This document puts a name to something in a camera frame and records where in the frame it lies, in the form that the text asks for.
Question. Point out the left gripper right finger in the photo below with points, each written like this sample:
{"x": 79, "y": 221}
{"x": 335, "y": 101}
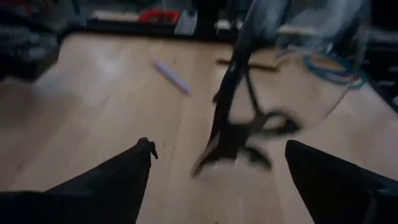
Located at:
{"x": 342, "y": 193}

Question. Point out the lilac pen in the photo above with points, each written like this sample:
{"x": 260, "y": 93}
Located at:
{"x": 172, "y": 76}

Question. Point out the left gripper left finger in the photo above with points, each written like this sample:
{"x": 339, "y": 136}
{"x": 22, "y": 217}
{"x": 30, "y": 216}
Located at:
{"x": 93, "y": 193}

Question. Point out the clear safety glasses black frame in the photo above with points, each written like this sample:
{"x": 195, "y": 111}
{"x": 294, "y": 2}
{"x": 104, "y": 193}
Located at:
{"x": 230, "y": 93}

